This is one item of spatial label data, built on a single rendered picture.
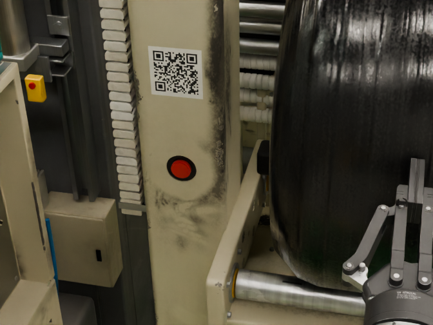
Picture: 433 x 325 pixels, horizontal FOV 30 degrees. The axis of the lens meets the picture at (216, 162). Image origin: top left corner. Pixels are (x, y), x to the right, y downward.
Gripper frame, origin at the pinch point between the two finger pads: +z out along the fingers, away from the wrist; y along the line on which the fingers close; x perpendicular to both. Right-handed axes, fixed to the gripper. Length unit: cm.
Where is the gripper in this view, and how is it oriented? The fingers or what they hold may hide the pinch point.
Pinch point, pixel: (415, 189)
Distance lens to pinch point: 88.4
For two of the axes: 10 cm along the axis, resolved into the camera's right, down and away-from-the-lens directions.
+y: -9.7, -1.1, 2.0
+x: 0.5, 7.5, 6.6
